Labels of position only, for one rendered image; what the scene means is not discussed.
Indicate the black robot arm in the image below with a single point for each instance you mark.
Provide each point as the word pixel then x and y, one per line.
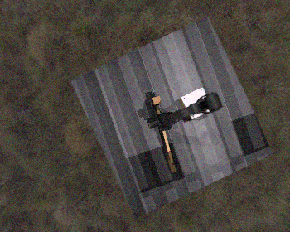
pixel 210 101

